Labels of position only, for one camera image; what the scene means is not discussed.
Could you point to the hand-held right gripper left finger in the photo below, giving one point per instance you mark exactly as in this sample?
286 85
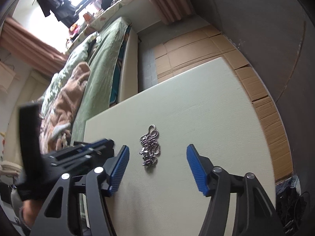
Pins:
120 167

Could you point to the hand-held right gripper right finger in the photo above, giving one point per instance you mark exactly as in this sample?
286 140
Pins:
195 169

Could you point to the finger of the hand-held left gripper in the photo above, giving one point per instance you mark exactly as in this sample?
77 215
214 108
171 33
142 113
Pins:
103 156
96 144

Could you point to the person's left hand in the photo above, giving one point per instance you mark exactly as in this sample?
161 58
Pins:
30 213

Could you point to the pink fleece blanket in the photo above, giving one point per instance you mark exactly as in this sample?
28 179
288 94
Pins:
71 91

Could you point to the green bed sheet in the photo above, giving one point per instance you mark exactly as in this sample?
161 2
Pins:
103 66

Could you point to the green floral quilt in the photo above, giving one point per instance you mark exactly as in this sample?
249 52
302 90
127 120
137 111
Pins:
73 59

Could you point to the pink curtain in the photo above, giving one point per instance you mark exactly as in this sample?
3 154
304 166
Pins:
167 2
29 49

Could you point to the dark patterned cloth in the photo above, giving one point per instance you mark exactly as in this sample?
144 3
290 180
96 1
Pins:
290 206

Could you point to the flattened cardboard sheets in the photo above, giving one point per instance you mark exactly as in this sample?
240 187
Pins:
196 46

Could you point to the orange box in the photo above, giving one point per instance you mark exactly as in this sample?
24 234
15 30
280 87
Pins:
86 16

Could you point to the floral window seat cushion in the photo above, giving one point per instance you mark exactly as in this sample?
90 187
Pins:
115 9

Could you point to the hanging dark clothes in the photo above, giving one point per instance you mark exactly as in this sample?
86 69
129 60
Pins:
56 2

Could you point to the dark brown wardrobe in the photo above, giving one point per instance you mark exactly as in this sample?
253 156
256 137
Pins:
270 29

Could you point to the white bed frame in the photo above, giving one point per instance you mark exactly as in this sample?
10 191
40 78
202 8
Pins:
129 66

